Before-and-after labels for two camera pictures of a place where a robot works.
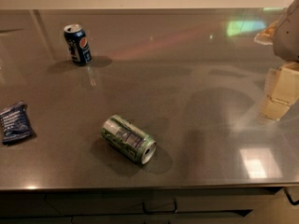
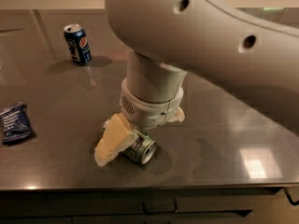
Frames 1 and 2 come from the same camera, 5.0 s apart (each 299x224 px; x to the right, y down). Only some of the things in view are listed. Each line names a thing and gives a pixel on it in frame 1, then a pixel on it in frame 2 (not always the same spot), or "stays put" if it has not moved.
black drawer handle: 160,211 stays put
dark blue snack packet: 15,123 stays put
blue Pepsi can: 78,44 stays put
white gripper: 288,32 → 150,111
